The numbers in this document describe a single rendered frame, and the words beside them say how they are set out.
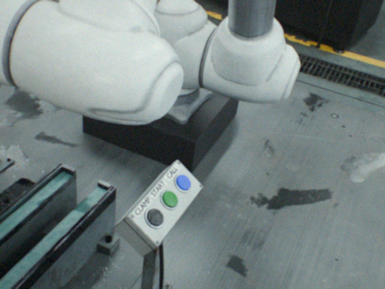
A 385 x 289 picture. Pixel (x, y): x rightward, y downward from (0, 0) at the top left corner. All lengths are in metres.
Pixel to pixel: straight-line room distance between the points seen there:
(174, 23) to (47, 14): 0.70
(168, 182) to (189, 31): 0.47
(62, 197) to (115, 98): 0.64
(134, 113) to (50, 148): 0.88
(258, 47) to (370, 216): 0.52
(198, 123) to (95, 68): 0.83
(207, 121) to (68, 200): 0.42
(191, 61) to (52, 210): 0.47
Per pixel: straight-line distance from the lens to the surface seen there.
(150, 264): 0.99
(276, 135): 1.54
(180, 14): 1.25
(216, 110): 1.39
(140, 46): 0.53
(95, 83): 0.52
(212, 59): 1.23
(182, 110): 1.34
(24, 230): 1.08
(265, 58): 1.17
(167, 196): 0.87
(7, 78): 0.59
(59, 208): 1.15
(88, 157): 1.37
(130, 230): 0.84
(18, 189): 1.21
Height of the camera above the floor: 1.67
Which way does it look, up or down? 38 degrees down
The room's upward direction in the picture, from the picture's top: 9 degrees clockwise
